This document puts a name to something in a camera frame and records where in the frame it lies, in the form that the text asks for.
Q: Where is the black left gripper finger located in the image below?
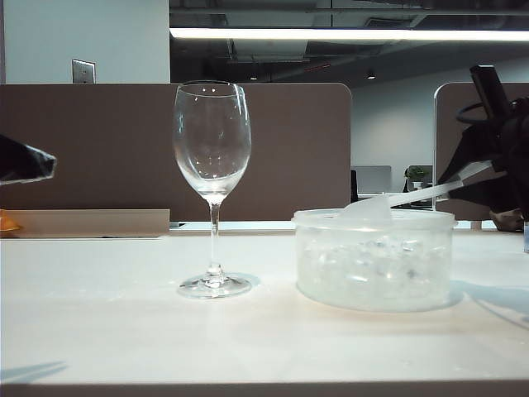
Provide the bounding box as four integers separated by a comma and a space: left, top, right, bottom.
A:
0, 134, 57, 185

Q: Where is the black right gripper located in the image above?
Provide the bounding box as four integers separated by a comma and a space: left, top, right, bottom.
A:
436, 97, 529, 214

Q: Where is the translucent white ice shovel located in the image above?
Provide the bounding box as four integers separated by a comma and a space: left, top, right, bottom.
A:
339, 160, 497, 227

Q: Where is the ice cube pile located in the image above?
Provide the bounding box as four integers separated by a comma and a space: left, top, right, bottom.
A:
303, 236, 450, 299

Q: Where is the clear wine glass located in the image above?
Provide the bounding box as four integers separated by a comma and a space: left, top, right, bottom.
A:
172, 79, 253, 300

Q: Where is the narrow brown desk partition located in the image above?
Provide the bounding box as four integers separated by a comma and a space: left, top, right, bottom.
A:
433, 81, 529, 221

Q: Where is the brown lumpy bag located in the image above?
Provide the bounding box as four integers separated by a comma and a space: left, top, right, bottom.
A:
489, 208, 525, 232

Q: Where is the orange object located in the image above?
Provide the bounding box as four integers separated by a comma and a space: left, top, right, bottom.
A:
0, 209, 21, 232

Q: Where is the green potted plant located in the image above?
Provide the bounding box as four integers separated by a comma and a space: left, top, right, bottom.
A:
404, 165, 433, 194

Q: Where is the wide brown desk partition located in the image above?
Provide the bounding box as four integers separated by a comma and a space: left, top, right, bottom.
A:
0, 82, 353, 222

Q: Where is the grey background partition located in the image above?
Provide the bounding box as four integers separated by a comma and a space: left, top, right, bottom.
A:
351, 165, 392, 194

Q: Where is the white background desk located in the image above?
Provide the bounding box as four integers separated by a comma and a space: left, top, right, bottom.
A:
357, 191, 434, 208

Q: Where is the translucent round plastic container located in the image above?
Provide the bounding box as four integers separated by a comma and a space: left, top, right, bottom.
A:
292, 208, 459, 313

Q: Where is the long ceiling strip light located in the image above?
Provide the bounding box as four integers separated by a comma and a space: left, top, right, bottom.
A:
169, 26, 529, 42

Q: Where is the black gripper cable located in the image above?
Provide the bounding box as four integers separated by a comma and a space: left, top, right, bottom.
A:
455, 101, 497, 126

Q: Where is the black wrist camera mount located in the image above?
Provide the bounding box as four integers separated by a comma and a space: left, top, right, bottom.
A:
469, 64, 512, 122

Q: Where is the grey wall switch plate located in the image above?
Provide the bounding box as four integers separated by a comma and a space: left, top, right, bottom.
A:
71, 59, 97, 84

